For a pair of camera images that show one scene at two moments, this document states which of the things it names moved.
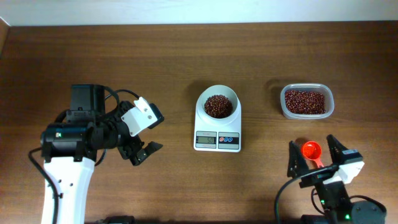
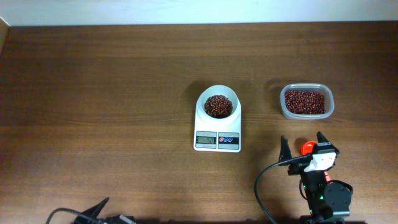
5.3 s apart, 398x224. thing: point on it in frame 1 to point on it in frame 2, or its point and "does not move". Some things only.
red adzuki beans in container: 305,102 does not move
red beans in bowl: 217,106 does not move
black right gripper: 319,175 to 300,163
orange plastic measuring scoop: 312,150 does not move
